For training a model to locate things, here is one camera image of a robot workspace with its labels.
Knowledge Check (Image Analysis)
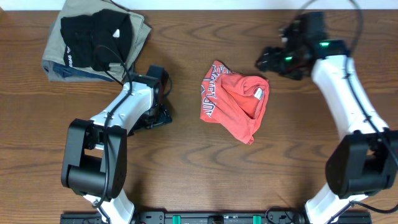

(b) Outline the red printed t-shirt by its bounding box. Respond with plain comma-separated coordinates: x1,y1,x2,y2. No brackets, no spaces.
200,60,270,145

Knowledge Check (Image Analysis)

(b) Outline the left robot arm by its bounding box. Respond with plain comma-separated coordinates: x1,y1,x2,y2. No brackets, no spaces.
60,65,172,223

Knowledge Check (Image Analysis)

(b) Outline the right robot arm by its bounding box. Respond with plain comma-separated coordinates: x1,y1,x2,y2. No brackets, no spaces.
256,12,397,223

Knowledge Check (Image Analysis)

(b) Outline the black folded garment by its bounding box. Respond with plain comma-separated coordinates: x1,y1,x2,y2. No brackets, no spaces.
60,9,133,72

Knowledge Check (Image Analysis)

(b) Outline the grey blue folded garment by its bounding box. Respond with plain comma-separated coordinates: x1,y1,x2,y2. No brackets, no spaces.
42,60,114,82

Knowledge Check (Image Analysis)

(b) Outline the khaki folded garment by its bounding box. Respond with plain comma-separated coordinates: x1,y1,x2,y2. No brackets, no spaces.
42,0,151,81

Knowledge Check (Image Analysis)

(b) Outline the right black camera cable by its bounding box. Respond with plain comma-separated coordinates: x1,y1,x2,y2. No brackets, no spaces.
289,0,398,224

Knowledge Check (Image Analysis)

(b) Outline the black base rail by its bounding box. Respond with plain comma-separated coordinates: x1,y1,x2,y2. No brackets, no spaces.
60,209,372,224

